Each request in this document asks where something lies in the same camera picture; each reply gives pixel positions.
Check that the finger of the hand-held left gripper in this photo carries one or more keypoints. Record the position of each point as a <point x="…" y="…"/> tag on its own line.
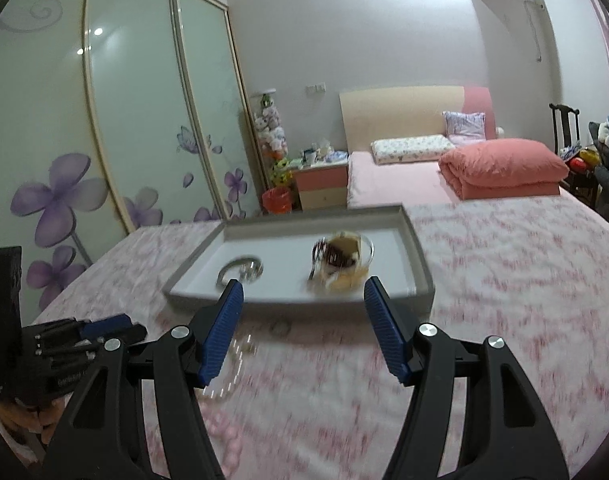
<point x="64" y="360"/>
<point x="109" y="322"/>

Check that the floral glass sliding wardrobe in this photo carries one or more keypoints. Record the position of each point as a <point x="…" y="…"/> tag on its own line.
<point x="134" y="110"/>

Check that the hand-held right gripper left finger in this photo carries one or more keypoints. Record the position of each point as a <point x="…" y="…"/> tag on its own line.
<point x="219" y="330"/>

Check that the grey shallow box tray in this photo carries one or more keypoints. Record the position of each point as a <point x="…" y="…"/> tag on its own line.
<point x="279" y="260"/>

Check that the folded pink duvet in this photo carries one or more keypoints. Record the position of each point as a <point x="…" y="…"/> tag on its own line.
<point x="504" y="167"/>

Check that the dark wooden chair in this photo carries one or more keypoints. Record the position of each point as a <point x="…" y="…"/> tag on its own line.
<point x="564" y="120"/>

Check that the pink floral bed sheet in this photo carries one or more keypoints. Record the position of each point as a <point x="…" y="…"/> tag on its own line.
<point x="484" y="285"/>

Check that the white patterned pillow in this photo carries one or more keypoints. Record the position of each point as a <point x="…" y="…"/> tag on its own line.
<point x="409" y="149"/>

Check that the person's left hand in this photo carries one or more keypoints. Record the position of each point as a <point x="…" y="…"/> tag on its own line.
<point x="24" y="417"/>

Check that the blue cloth pouch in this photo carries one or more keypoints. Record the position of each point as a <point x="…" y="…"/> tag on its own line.
<point x="335" y="156"/>

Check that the pink white nightstand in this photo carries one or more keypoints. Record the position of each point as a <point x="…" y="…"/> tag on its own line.
<point x="319" y="185"/>

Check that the yellow wrist watch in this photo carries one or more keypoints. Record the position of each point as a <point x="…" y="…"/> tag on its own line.
<point x="342" y="280"/>

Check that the beige pink headboard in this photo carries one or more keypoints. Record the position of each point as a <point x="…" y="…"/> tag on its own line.
<point x="394" y="115"/>

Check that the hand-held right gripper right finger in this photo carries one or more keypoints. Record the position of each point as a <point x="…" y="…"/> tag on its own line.
<point x="387" y="330"/>

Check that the white air conditioner pipe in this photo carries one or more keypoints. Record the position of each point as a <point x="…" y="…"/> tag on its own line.
<point x="534" y="30"/>

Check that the red yellow toy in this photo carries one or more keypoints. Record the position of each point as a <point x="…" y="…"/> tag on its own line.
<point x="579" y="162"/>

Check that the pink sheeted mattress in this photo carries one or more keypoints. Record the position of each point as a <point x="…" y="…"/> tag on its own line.
<point x="394" y="180"/>

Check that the purple patterned pillow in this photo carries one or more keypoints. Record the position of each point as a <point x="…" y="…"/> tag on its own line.
<point x="464" y="125"/>

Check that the red waste bin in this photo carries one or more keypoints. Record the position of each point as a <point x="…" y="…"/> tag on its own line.
<point x="277" y="201"/>

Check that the white wall switch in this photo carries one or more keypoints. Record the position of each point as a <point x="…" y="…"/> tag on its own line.
<point x="315" y="88"/>

